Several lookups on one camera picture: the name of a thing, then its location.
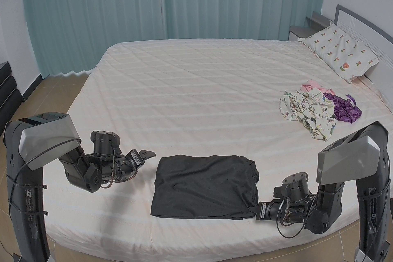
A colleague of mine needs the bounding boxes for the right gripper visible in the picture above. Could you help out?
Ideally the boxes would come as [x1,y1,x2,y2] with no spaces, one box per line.
[256,201,279,221]

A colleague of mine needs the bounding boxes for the bed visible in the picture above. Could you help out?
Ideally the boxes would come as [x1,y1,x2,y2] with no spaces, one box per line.
[39,4,393,262]

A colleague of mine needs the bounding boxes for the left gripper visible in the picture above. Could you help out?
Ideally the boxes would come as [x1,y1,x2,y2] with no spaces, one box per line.
[123,149,156,175]

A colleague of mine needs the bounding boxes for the grey bedside table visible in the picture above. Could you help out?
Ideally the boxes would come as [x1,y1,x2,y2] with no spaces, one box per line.
[289,11,334,42]

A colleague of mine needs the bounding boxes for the white printed garment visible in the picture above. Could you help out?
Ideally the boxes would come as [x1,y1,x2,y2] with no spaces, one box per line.
[279,89,338,142]

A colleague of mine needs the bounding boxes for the black cable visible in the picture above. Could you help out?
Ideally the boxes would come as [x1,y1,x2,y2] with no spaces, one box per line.
[6,138,82,213]
[275,210,308,239]

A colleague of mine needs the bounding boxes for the white printed pillow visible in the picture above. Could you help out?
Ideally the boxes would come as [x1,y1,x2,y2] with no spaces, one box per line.
[298,23,380,84]

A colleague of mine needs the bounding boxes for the black T-shirt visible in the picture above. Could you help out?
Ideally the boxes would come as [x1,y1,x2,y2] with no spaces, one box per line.
[150,155,260,221]

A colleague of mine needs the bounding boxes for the pink garment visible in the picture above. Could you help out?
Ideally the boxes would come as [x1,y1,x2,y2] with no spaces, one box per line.
[301,80,337,96]

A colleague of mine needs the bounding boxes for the black chest of drawers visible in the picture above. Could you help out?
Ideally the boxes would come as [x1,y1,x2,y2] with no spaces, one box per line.
[0,62,23,130]

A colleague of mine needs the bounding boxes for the purple garment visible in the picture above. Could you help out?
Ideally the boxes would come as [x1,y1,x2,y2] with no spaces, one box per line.
[324,93,363,124]

